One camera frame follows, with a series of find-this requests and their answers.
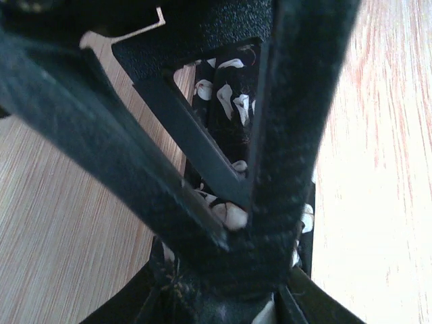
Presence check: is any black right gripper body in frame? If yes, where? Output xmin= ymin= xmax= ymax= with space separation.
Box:
xmin=1 ymin=1 xmax=274 ymax=51

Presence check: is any black white patterned tie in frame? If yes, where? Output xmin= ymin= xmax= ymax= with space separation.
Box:
xmin=150 ymin=43 xmax=317 ymax=324

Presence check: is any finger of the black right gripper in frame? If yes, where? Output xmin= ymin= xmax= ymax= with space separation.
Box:
xmin=113 ymin=1 xmax=359 ymax=280
xmin=1 ymin=31 xmax=229 ymax=252

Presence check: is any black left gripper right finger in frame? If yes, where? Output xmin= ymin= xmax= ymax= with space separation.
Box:
xmin=276 ymin=266 xmax=364 ymax=324

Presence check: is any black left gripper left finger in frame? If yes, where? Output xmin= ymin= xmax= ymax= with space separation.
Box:
xmin=81 ymin=263 xmax=162 ymax=323

